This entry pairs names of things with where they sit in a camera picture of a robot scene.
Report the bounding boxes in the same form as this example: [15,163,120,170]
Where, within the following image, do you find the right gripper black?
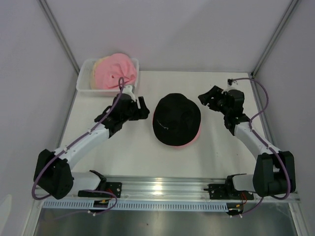
[197,86,230,116]

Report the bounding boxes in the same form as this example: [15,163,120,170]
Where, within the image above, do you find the black bucket hat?
[153,93,201,147]

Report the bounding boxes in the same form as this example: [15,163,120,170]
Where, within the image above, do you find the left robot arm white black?
[31,93,150,200]

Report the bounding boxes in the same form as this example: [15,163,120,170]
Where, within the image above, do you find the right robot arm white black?
[198,86,296,200]

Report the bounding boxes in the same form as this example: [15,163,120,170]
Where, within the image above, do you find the cream bucket hat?
[90,56,112,90]

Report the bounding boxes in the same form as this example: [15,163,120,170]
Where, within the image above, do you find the white plastic basket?
[75,58,140,98]

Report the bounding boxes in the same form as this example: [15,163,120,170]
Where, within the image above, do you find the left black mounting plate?
[78,182,123,198]

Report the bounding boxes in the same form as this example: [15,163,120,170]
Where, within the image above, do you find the black mounting plate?
[78,182,123,198]
[203,184,254,200]

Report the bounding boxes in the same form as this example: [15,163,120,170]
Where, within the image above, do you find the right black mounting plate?
[203,184,254,200]

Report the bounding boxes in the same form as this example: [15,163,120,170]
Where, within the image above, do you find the right corner aluminium profile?
[250,0,302,79]

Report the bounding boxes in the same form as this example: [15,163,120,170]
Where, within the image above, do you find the corner aluminium profile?
[250,0,302,79]
[37,0,80,75]

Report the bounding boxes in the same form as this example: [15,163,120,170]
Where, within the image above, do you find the left corner aluminium profile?
[37,0,80,75]

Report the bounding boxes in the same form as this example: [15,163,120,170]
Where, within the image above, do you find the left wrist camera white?
[122,85,136,102]

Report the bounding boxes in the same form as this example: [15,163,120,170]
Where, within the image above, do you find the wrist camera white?
[122,85,136,102]
[224,79,238,92]

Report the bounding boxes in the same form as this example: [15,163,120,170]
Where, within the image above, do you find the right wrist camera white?
[224,79,238,92]

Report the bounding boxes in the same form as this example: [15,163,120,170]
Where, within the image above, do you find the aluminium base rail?
[33,157,301,204]

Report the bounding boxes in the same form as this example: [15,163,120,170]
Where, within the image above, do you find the white slotted cable duct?
[42,200,228,212]

